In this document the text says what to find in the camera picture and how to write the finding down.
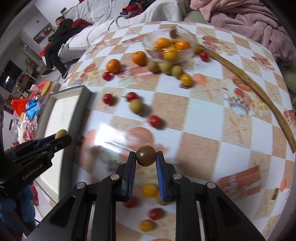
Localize yellow tomato table centre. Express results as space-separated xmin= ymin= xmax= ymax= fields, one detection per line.
xmin=142 ymin=184 xmax=159 ymax=198

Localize longan beside bowl left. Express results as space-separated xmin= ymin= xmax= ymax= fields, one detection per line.
xmin=147 ymin=60 xmax=159 ymax=73

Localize seated person in black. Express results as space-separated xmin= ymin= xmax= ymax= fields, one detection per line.
xmin=42 ymin=16 xmax=75 ymax=79

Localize red tomato with stem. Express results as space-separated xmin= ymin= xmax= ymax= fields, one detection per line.
xmin=123 ymin=92 xmax=139 ymax=102

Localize yellow tomato near edge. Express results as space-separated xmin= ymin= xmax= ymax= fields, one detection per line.
xmin=139 ymin=219 xmax=155 ymax=232

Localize brown longan fruit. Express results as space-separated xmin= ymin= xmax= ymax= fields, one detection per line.
xmin=135 ymin=146 xmax=157 ymax=167

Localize long wooden stick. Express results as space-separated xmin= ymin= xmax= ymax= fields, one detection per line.
xmin=200 ymin=45 xmax=295 ymax=153

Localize orange tangerine left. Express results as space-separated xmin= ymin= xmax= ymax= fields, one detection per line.
xmin=106 ymin=59 xmax=121 ymax=74

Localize longan beside bowl right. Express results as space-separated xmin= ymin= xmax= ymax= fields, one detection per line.
xmin=171 ymin=65 xmax=184 ymax=79

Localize longan beside bowl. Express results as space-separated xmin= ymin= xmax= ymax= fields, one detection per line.
xmin=159 ymin=62 xmax=173 ymax=75
xmin=171 ymin=65 xmax=184 ymax=79
xmin=147 ymin=60 xmax=159 ymax=73

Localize red tomato near tray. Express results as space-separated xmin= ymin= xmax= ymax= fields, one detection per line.
xmin=102 ymin=93 xmax=114 ymax=105

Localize yellow tomato near longans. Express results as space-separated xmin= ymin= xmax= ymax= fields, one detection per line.
xmin=179 ymin=74 xmax=193 ymax=87

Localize red tomato below tangerine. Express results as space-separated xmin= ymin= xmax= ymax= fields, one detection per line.
xmin=102 ymin=71 xmax=111 ymax=81

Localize tangerine in bowl right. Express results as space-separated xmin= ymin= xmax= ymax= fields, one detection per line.
xmin=175 ymin=40 xmax=191 ymax=50

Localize white grey bedding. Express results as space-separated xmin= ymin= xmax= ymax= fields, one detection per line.
xmin=58 ymin=1 xmax=190 ymax=63

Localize tangerine in bowl left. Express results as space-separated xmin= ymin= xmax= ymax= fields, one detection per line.
xmin=155 ymin=38 xmax=171 ymax=49

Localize glass fruit bowl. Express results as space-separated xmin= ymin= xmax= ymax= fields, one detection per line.
xmin=142 ymin=25 xmax=198 ymax=64

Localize red tomato by stick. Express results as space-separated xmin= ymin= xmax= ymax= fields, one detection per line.
xmin=199 ymin=51 xmax=209 ymax=62

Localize red clothes on bed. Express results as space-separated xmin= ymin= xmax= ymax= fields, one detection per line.
xmin=120 ymin=0 xmax=155 ymax=19

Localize longan beside bowl middle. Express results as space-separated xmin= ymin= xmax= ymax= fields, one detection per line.
xmin=159 ymin=62 xmax=173 ymax=75

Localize tangerine in bowl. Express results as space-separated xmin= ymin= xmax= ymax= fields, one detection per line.
xmin=155 ymin=38 xmax=171 ymax=49
xmin=175 ymin=40 xmax=191 ymax=50

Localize yellow fruit in bowl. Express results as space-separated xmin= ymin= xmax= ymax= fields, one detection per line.
xmin=163 ymin=47 xmax=179 ymax=62

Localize left hand blue glove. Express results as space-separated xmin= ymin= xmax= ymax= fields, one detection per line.
xmin=1 ymin=185 xmax=36 ymax=232

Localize orange tangerine near bowl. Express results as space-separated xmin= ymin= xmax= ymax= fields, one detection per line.
xmin=132 ymin=51 xmax=147 ymax=66

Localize red cherry tomato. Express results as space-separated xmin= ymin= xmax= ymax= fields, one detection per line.
xmin=123 ymin=196 xmax=138 ymax=208
xmin=149 ymin=208 xmax=165 ymax=220

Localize white tray with green rim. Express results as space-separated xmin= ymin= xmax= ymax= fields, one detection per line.
xmin=35 ymin=85 xmax=92 ymax=203

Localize longan in table middle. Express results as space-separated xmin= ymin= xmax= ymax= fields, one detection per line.
xmin=130 ymin=99 xmax=144 ymax=115

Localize pink blanket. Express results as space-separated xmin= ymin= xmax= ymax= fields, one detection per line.
xmin=190 ymin=1 xmax=295 ymax=66

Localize red tomato right of longan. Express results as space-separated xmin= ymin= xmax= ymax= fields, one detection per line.
xmin=149 ymin=115 xmax=162 ymax=128

